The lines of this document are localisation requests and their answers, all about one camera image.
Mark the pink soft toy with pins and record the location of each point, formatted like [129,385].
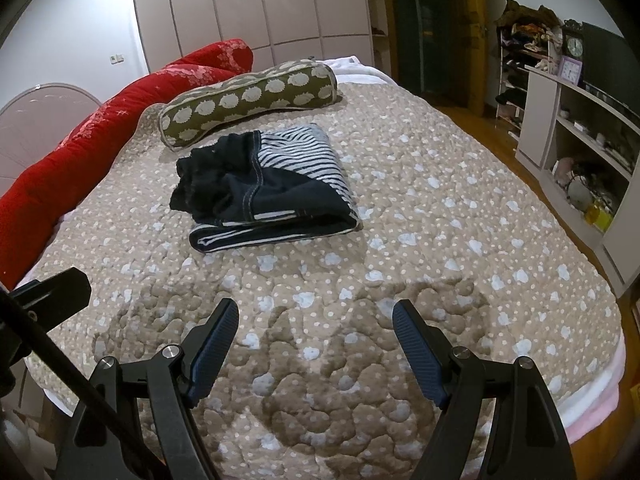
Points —
[564,167]

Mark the white wall switch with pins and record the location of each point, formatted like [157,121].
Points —
[117,58]

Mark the long red pillow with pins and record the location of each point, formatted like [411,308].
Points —
[50,180]

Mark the small purple clock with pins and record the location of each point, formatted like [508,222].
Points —
[570,70]

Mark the white bed sheet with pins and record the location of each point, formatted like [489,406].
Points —
[360,72]

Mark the beige quilted spotted bedspread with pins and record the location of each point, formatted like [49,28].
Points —
[425,185]

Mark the dark framed clock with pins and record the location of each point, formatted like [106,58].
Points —
[575,48]

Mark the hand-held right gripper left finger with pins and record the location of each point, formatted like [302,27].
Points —
[215,345]

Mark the cluttered shoe rack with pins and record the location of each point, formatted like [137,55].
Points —
[520,55]

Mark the yellow box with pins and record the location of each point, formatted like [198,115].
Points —
[598,217]

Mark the pink blanket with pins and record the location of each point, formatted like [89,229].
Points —
[600,395]

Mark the black television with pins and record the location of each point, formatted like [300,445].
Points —
[610,65]

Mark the white open shelf unit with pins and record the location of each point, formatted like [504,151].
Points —
[540,110]

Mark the white arched headboard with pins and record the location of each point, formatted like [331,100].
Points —
[30,130]

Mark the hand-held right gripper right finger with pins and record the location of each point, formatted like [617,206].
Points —
[417,350]

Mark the green spotted bolster pillow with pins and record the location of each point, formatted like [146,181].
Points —
[250,95]

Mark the striped navy pants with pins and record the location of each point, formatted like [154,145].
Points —
[290,160]

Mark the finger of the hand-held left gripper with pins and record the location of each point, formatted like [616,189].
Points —
[60,292]

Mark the beige glossy wardrobe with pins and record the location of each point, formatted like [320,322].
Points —
[250,5]

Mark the wooden door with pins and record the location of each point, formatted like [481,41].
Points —
[435,25]

